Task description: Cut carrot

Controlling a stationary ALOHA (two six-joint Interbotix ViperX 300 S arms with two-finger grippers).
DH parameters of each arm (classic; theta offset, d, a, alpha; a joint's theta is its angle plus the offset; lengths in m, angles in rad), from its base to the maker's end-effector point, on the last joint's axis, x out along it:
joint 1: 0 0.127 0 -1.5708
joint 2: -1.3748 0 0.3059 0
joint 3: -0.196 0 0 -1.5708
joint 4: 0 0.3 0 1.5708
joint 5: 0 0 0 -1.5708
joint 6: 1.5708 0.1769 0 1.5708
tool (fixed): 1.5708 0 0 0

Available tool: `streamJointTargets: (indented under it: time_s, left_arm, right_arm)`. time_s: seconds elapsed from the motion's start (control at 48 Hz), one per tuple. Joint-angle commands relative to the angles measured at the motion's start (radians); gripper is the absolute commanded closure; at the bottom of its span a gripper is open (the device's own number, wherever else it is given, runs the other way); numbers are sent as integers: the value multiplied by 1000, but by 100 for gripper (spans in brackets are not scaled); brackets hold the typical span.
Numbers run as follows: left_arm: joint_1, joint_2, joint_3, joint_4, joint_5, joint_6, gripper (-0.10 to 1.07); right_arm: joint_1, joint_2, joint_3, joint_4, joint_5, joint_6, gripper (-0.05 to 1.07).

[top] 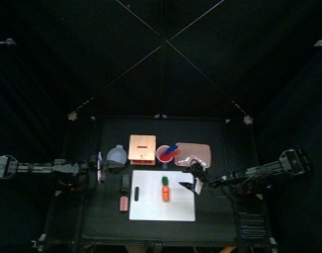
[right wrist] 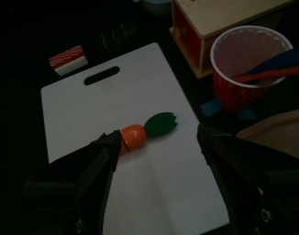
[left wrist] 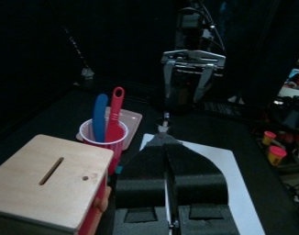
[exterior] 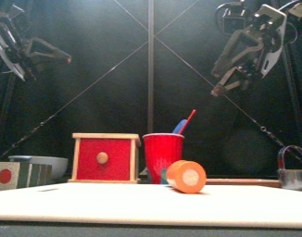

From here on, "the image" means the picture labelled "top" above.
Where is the white plastic cutting board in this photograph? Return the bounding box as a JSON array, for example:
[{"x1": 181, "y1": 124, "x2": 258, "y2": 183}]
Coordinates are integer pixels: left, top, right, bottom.
[{"x1": 129, "y1": 169, "x2": 197, "y2": 222}]

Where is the small wooden box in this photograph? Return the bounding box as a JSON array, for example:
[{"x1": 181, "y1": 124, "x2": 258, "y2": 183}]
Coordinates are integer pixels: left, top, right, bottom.
[{"x1": 128, "y1": 133, "x2": 158, "y2": 166}]

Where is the red plastic cup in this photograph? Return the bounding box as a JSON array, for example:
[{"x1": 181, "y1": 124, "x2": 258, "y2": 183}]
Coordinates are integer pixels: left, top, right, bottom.
[{"x1": 156, "y1": 144, "x2": 178, "y2": 164}]

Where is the thin white cord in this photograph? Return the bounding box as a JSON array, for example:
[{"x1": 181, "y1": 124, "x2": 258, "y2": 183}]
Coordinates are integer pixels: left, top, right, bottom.
[
  {"x1": 114, "y1": 0, "x2": 250, "y2": 117},
  {"x1": 71, "y1": 0, "x2": 226, "y2": 114}
]

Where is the dark green block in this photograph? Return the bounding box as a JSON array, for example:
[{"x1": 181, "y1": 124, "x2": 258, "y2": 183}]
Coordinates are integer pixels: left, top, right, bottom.
[{"x1": 119, "y1": 173, "x2": 134, "y2": 194}]

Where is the blue toy utensil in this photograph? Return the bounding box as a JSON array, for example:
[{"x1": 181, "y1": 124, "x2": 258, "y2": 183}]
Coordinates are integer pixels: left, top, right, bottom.
[{"x1": 164, "y1": 143, "x2": 180, "y2": 156}]

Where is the toy carrot piece with leaves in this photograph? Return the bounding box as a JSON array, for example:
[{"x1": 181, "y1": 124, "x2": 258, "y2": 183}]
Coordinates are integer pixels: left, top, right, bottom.
[{"x1": 161, "y1": 176, "x2": 170, "y2": 195}]

